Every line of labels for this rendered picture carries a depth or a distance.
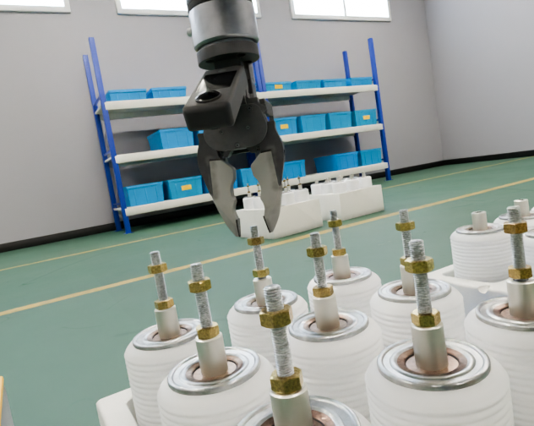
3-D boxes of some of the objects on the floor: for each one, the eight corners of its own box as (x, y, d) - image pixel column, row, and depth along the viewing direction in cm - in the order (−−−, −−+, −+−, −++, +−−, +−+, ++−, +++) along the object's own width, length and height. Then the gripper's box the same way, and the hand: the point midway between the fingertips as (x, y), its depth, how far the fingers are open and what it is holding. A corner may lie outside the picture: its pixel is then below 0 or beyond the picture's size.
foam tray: (323, 226, 276) (319, 198, 274) (275, 239, 254) (269, 209, 252) (286, 225, 308) (281, 200, 306) (239, 237, 286) (235, 210, 284)
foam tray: (384, 210, 305) (381, 184, 303) (342, 221, 285) (339, 193, 284) (346, 210, 339) (344, 187, 337) (307, 220, 319) (303, 195, 317)
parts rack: (393, 179, 607) (374, 37, 588) (124, 234, 436) (86, 35, 417) (362, 182, 663) (345, 51, 644) (114, 231, 492) (79, 57, 474)
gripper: (280, 51, 54) (305, 221, 56) (195, 68, 56) (223, 232, 58) (269, 31, 46) (300, 231, 48) (171, 52, 47) (204, 244, 49)
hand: (252, 224), depth 50 cm, fingers open, 3 cm apart
